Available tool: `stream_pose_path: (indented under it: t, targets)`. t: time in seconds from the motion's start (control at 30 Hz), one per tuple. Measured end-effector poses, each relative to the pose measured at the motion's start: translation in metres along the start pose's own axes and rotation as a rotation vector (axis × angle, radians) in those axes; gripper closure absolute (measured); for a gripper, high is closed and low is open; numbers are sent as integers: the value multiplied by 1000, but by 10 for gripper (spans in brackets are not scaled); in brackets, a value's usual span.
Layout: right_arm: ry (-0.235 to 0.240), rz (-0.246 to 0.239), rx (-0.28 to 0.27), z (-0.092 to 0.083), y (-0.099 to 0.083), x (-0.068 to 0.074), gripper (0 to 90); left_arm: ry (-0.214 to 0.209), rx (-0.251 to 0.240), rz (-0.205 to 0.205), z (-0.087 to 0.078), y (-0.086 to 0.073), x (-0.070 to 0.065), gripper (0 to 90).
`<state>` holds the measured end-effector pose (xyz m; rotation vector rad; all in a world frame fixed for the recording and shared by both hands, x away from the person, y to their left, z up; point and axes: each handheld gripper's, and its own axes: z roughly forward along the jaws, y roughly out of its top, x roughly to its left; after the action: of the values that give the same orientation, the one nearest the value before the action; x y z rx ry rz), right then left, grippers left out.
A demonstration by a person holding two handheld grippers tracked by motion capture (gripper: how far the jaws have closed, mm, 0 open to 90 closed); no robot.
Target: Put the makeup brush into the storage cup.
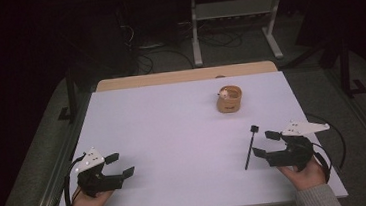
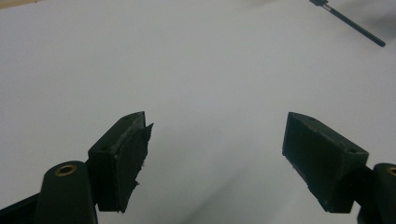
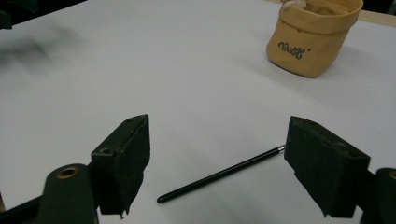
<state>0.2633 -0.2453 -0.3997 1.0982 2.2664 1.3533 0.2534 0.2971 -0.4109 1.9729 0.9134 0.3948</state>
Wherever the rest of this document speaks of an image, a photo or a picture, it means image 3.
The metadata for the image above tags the black makeup brush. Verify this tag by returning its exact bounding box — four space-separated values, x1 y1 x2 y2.
156 145 286 204

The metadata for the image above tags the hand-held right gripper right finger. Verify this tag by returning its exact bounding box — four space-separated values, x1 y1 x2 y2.
283 115 372 218

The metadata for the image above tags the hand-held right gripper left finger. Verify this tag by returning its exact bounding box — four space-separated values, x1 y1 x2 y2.
90 114 151 218

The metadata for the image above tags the small brown wooden cup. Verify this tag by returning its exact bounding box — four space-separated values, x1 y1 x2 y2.
265 0 364 78

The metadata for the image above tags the cream round item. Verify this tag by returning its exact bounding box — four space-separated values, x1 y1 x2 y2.
279 0 307 10

